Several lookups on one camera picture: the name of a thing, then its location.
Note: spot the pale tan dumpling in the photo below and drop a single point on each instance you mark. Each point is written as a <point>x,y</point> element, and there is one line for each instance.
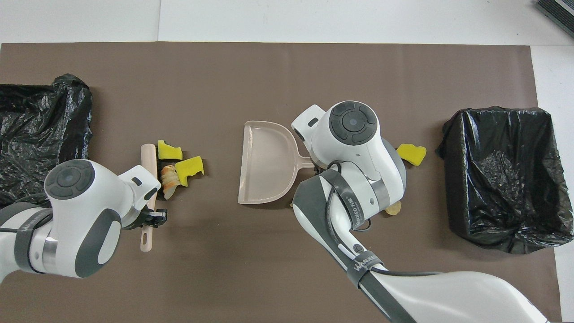
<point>395,209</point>

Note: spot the dark ribbed device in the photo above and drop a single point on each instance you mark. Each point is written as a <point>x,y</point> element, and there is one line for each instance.
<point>558,13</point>

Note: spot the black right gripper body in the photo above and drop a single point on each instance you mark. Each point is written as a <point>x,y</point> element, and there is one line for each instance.
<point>320,167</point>

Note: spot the large notched yellow sponge piece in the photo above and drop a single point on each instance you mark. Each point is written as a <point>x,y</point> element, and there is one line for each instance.
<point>190,167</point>

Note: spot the pale striped croissant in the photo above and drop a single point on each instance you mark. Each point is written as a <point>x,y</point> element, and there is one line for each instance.
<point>170,181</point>

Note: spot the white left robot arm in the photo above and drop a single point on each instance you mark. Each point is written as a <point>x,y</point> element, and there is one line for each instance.
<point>80,215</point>

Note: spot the small yellow sponge piece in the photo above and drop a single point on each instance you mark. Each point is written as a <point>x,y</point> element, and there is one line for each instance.
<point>169,151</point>

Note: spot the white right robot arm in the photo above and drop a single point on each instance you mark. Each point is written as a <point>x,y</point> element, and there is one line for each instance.
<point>354,148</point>

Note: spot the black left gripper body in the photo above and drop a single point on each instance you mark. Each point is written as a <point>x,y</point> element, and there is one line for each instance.
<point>139,220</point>

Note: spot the black bag lined bin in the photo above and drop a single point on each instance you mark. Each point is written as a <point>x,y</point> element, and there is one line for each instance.
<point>493,179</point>
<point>36,125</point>

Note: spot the brown table mat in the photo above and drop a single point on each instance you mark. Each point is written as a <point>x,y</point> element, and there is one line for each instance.
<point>269,80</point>

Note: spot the pale pink plastic dustpan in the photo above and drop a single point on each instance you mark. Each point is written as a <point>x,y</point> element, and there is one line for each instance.
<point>264,166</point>

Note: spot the rounded yellow sponge piece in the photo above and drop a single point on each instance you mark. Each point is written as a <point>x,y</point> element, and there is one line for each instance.
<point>412,154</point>

